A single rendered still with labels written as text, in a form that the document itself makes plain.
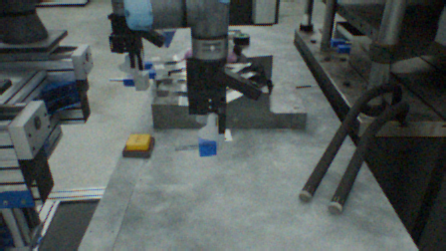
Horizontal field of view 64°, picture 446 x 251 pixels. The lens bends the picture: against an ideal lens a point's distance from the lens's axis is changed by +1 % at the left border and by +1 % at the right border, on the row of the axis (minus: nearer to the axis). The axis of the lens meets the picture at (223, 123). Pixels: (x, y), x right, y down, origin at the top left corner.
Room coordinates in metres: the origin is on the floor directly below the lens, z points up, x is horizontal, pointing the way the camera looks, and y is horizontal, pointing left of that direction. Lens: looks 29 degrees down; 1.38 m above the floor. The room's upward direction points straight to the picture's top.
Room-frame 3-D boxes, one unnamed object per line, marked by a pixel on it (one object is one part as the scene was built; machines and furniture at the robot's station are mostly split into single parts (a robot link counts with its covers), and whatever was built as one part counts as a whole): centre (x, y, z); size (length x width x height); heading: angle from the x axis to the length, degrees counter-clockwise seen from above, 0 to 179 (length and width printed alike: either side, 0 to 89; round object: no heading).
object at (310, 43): (1.73, -0.90, 0.76); 1.30 x 0.84 x 0.07; 0
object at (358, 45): (1.68, -0.82, 0.87); 0.50 x 0.27 x 0.17; 90
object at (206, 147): (0.70, 0.05, 0.93); 0.13 x 0.05 x 0.05; 98
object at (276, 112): (1.14, -0.02, 0.87); 0.50 x 0.26 x 0.14; 90
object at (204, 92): (0.70, 0.03, 1.09); 0.09 x 0.08 x 0.12; 98
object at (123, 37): (1.11, 0.30, 1.09); 0.09 x 0.08 x 0.12; 84
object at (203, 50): (0.70, 0.03, 1.17); 0.08 x 0.08 x 0.05
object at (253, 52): (1.49, 0.06, 0.86); 0.50 x 0.26 x 0.11; 107
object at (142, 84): (1.11, 0.32, 0.93); 0.13 x 0.05 x 0.05; 84
